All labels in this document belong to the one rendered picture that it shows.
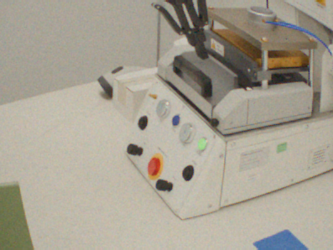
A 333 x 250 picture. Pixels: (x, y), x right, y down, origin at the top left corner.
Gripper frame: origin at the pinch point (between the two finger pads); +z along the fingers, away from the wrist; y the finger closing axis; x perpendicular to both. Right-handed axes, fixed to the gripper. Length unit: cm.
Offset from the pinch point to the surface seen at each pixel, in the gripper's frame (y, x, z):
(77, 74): 11, -146, 64
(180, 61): 3.9, -3.9, 4.5
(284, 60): -15.9, 9.9, 7.1
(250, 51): -9.3, 5.6, 3.8
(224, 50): -5.7, -1.2, 4.9
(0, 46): 44, -143, 25
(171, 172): 16.1, 6.1, 21.2
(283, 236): 3.8, 34.2, 31.8
